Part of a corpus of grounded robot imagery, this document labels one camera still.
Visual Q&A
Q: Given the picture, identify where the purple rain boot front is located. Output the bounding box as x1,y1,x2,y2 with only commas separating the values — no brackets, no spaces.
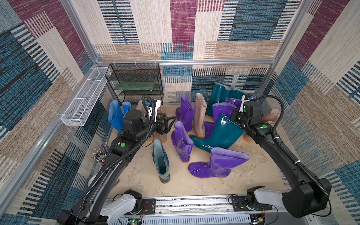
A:
188,147,250,179

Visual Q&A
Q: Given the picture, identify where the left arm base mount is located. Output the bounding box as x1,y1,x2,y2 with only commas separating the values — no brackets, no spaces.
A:
100,189,156,225

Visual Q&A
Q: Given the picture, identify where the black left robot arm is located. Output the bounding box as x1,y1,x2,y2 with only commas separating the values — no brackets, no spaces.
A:
57,95,176,225

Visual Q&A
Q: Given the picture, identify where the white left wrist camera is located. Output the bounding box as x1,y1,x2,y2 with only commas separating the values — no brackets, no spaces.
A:
148,99,161,122

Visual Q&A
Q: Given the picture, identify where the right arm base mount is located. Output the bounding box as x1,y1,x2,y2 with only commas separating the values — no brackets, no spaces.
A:
228,186,285,212

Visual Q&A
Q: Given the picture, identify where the black wire mesh shelf rack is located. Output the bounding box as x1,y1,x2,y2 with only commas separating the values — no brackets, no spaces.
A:
106,63,164,105

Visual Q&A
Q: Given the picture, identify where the red pen holder cup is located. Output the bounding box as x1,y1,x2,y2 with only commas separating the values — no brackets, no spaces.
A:
92,142,110,166

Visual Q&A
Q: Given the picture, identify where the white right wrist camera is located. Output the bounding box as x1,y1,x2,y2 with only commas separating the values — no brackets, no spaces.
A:
239,94,257,113

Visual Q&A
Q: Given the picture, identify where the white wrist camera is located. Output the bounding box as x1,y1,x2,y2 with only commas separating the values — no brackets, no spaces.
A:
148,99,161,122
239,94,257,113

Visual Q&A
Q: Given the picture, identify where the green tray on rack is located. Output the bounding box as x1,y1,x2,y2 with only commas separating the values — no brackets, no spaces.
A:
114,82,157,91

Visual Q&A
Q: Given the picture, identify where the beige rain boot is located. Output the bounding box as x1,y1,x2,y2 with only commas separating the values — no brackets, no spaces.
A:
193,93,207,138
136,100,149,118
146,105,168,144

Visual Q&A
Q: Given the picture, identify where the white wire mesh basket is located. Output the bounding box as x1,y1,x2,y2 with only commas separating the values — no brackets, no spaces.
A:
61,67,108,127

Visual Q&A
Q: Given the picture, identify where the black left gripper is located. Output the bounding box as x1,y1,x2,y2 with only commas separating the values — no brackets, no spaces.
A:
134,112,176,143

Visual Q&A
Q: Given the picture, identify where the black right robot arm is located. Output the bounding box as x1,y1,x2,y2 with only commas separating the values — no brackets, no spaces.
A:
231,94,332,218

